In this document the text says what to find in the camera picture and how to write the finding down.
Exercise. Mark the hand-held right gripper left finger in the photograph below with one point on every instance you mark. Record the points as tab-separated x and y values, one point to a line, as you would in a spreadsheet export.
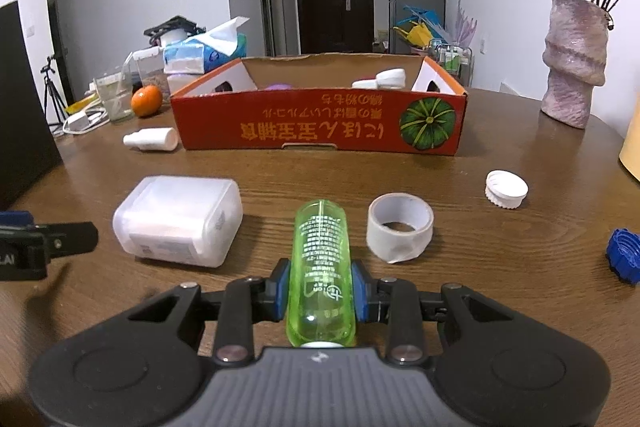
280	292

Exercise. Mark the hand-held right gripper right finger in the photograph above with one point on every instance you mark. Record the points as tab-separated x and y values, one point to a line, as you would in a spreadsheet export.
361	292

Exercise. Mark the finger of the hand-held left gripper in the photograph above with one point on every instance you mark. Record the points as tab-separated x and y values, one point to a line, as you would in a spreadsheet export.
15	219
70	237

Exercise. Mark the green spray bottle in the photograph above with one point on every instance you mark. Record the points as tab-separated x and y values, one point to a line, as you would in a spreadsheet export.
320	257

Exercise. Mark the white tape roll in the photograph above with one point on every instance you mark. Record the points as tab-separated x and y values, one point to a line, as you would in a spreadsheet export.
395	247

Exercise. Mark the white plastic case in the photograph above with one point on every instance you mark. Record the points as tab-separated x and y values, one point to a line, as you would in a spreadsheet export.
175	222

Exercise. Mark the white spray bottle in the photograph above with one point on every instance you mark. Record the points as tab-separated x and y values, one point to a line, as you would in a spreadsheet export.
152	140

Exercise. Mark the red cardboard box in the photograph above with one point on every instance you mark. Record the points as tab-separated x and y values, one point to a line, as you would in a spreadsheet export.
325	127

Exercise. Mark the white ribbed lid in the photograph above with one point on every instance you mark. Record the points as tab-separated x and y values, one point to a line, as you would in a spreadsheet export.
506	191

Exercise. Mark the purple gear-shaped cap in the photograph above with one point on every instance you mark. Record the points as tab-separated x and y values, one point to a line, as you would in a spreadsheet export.
278	86

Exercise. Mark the tall white bottle cap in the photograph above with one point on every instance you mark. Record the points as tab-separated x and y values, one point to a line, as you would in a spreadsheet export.
391	79

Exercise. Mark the blue bottle cap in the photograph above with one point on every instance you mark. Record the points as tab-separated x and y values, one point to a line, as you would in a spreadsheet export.
625	257

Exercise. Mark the clear glass cup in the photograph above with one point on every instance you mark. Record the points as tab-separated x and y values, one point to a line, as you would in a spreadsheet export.
115	104

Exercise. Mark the orange fruit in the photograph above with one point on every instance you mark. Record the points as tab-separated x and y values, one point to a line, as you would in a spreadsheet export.
147	101

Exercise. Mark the clear plastic container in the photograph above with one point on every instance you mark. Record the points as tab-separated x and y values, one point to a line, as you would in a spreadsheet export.
150	67

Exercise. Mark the blue tissue box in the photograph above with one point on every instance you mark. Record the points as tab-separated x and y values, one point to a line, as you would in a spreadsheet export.
200	54

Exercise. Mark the blue and yellow plastic items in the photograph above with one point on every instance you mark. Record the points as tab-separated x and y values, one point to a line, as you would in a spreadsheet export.
417	32

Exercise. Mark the purple wrapped bouquet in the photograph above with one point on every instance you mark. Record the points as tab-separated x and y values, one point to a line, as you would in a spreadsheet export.
465	27

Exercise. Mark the yellow thermos jug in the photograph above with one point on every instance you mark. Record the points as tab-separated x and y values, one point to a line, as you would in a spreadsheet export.
631	152

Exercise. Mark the pink ceramic vase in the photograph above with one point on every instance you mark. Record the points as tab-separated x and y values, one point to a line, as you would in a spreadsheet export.
572	67

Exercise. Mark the black camera tripod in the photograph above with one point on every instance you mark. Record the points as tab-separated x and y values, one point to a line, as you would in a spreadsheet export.
50	92

